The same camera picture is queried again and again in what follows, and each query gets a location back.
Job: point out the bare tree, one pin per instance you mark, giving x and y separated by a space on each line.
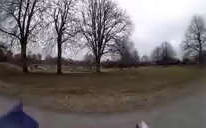
23 53
97 56
125 55
59 53
199 46

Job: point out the distant row of bushes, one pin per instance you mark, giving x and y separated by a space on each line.
77 62

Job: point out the brownish grass field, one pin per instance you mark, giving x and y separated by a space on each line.
124 83

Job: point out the clump of bare trees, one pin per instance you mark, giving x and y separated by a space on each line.
165 55

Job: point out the robot's own part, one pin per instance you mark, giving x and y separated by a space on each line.
141 125

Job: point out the grey asphalt path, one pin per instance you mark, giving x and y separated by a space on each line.
177 114

